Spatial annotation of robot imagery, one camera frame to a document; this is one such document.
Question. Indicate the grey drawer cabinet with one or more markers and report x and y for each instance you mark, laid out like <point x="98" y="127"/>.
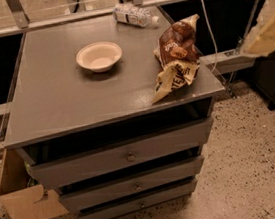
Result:
<point x="60" y="109"/>

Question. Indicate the grey top drawer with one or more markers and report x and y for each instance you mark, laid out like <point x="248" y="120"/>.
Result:
<point x="76" y="168"/>

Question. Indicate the white paper bowl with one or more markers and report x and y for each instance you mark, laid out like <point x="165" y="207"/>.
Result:
<point x="99" y="56"/>

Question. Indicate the brown and yellow chip bag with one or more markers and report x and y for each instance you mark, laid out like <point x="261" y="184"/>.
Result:
<point x="176" y="51"/>

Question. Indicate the cardboard box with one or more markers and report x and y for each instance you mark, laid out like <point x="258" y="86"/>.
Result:
<point x="21" y="200"/>

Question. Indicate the grey bottom drawer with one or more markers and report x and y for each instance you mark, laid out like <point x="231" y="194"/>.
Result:
<point x="143" y="200"/>

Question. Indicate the grey drawer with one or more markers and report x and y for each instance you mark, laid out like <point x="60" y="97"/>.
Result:
<point x="143" y="200"/>
<point x="130" y="185"/>
<point x="76" y="168"/>

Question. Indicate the clear plastic water bottle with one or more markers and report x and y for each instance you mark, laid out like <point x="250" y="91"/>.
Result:
<point x="136" y="16"/>

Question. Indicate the grey middle drawer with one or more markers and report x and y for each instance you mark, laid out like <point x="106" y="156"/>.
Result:
<point x="130" y="185"/>

